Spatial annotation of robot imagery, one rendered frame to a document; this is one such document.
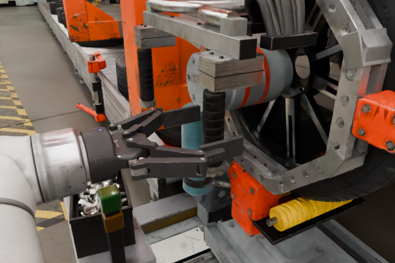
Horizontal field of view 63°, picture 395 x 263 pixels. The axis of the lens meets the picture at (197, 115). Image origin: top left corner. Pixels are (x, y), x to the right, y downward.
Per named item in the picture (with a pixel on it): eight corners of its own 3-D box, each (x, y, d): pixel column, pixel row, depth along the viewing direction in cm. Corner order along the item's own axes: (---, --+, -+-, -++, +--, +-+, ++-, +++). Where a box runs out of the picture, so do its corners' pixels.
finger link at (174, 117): (164, 128, 56) (163, 127, 57) (200, 120, 59) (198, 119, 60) (164, 113, 55) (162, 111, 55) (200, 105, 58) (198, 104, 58)
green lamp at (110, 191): (123, 209, 66) (121, 193, 64) (103, 215, 64) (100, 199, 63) (117, 198, 69) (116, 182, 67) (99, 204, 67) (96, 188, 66)
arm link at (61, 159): (47, 217, 40) (96, 203, 42) (32, 154, 36) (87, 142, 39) (43, 179, 47) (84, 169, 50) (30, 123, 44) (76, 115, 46)
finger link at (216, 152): (190, 155, 43) (200, 165, 41) (222, 147, 46) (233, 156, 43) (190, 164, 44) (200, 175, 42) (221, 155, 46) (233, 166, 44)
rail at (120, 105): (175, 185, 148) (174, 143, 139) (156, 191, 144) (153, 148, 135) (84, 63, 349) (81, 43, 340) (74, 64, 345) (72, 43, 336)
